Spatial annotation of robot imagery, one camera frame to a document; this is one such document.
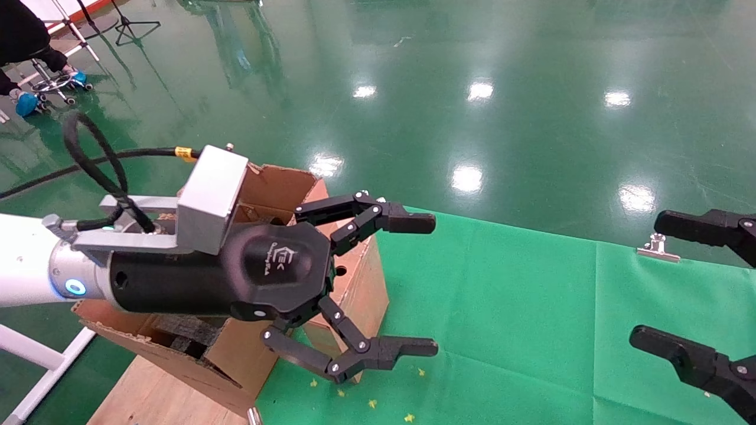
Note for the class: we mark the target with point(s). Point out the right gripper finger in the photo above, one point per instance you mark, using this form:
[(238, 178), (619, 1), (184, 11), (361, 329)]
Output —
[(697, 227), (697, 361)]

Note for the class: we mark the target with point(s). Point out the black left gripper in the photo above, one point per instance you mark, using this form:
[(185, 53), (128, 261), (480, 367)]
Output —
[(195, 283)]

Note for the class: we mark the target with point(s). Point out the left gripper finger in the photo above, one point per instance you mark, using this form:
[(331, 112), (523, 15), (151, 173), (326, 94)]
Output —
[(378, 353), (390, 219)]

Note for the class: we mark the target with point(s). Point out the small brown cardboard box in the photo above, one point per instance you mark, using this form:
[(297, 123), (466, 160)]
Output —
[(363, 289)]

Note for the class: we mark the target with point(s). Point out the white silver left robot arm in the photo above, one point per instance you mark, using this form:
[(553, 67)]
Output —
[(23, 260)]

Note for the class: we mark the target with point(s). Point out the large open cardboard carton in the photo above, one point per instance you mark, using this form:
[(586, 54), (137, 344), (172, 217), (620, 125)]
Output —
[(236, 354)]

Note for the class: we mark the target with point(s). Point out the silver metal binder clip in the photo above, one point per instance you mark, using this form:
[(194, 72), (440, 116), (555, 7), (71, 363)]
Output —
[(657, 251)]

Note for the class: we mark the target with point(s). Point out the black foam block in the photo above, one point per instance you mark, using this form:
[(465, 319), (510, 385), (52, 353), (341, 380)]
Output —
[(189, 333)]

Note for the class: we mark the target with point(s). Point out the green table cloth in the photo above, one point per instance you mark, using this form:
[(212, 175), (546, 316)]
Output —
[(502, 324)]

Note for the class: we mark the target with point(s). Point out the blue shoe cover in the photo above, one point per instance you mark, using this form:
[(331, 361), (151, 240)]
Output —
[(26, 104), (79, 77)]

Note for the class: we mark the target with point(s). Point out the wheeled metal stool base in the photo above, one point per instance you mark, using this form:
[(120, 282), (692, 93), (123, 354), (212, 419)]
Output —
[(50, 85)]

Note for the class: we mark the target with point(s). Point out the white metal stand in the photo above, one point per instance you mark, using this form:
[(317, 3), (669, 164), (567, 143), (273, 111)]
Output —
[(82, 39)]

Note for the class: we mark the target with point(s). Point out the black tripod stand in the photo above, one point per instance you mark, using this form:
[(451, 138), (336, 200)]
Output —
[(122, 20)]

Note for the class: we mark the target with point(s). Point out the black stand pole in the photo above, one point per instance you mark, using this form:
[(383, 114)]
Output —
[(87, 16)]

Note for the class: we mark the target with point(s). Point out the person in black clothes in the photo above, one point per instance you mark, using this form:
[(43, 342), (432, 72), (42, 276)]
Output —
[(20, 32)]

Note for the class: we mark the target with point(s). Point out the white board with orange edge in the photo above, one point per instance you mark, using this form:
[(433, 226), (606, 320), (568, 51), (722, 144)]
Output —
[(38, 7)]

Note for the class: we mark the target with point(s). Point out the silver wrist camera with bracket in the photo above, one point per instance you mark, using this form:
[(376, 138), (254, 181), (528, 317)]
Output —
[(209, 195)]

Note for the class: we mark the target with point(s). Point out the white metal table frame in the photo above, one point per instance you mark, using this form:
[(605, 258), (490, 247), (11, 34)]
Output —
[(29, 348)]

